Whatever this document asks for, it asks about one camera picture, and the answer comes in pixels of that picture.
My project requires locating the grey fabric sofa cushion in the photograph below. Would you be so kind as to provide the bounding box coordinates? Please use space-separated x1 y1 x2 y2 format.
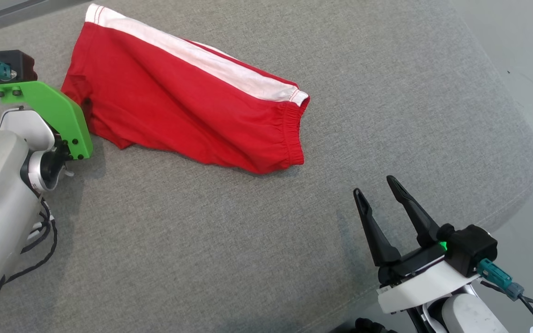
0 0 533 333

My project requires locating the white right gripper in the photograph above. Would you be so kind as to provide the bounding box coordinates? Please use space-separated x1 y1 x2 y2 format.
353 175 480 314

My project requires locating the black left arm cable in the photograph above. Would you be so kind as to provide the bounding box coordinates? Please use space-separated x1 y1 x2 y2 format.
0 197 59 290

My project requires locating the red shorts white stripe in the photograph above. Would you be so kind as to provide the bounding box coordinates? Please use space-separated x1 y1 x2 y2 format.
61 4 311 175

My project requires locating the right camera cable teal connector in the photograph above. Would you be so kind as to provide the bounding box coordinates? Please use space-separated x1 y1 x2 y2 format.
476 258 533 331

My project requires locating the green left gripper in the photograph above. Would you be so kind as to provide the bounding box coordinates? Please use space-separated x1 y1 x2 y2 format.
0 81 94 160

